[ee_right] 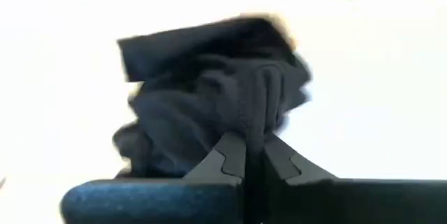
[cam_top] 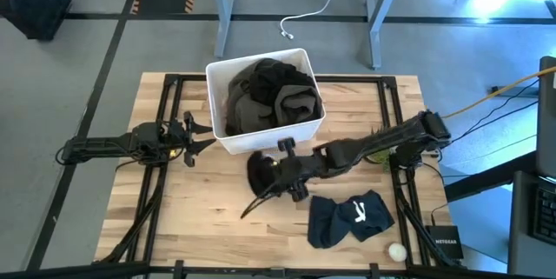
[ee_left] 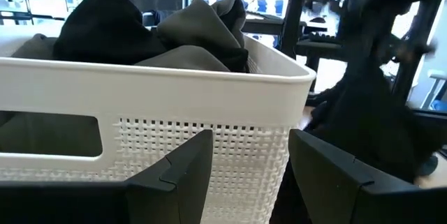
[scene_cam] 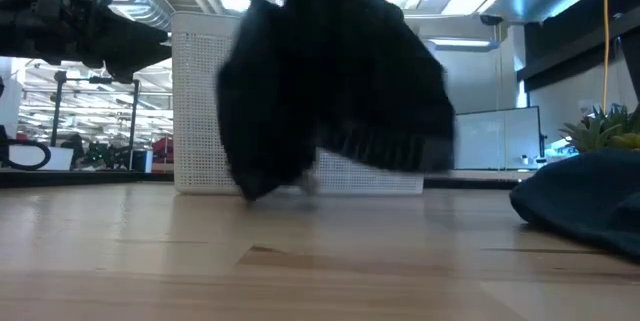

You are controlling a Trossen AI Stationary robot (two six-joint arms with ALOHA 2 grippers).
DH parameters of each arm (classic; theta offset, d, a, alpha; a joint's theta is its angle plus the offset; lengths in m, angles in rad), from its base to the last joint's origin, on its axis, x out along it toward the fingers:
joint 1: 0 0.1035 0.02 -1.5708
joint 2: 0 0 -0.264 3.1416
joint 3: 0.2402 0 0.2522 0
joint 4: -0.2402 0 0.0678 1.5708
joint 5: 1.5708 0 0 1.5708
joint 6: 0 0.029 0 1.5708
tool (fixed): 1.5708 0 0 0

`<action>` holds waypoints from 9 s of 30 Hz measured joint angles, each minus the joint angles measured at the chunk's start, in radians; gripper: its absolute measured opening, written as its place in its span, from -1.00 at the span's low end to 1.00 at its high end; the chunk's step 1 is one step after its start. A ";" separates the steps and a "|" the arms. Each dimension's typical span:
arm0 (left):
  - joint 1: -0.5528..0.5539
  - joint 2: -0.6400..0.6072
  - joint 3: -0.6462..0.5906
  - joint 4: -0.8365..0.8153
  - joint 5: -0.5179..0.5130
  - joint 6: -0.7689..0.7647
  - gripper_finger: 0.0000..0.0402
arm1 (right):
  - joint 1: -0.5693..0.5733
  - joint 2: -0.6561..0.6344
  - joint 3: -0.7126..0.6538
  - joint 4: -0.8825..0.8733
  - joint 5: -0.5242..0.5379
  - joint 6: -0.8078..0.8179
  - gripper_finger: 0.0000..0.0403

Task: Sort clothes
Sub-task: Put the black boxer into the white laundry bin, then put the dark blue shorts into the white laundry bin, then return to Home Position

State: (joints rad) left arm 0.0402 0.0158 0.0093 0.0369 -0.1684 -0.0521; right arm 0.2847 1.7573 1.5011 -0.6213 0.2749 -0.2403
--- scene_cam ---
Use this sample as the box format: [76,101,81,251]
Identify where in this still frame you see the white perforated plastic laundry basket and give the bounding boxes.
[170,10,425,196]

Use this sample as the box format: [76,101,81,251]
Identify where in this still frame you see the green potted plant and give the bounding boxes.
[558,103,640,155]

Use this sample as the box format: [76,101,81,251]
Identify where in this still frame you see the long ceiling light fixture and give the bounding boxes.
[428,36,501,53]

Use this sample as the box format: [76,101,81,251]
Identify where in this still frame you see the dark olive ribbed sweatshirt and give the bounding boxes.
[215,0,457,203]

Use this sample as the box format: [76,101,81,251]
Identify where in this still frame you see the white partition screen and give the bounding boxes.
[453,106,542,171]

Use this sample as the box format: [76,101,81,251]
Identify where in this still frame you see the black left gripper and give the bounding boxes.
[34,0,172,84]

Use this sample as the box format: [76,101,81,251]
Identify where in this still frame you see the white and blue box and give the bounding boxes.
[132,148,154,173]

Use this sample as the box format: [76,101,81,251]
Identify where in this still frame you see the red background object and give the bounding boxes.
[152,136,175,165]

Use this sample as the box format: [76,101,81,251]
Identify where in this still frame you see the black metal frame stand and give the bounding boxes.
[49,70,141,171]

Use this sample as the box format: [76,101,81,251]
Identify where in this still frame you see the black looped cable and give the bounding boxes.
[0,139,52,171]

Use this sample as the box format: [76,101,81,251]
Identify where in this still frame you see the white board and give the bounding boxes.
[9,145,74,171]

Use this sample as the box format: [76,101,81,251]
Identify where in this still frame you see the yellow hanging cable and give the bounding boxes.
[601,0,611,115]

